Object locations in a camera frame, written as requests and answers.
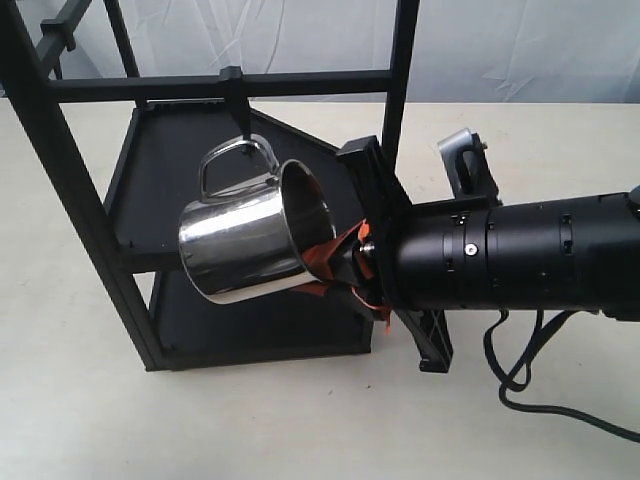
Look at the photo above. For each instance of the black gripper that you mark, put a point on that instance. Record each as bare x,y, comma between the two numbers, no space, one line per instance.
386,207

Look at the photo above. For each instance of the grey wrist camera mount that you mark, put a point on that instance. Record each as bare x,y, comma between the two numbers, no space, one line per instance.
467,169

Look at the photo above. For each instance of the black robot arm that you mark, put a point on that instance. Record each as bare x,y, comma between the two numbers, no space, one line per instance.
417,261

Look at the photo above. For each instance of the black metal shelf rack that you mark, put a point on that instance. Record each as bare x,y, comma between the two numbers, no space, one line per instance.
130,232

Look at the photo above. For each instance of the stainless steel mug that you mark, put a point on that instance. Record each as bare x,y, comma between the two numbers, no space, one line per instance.
248,240

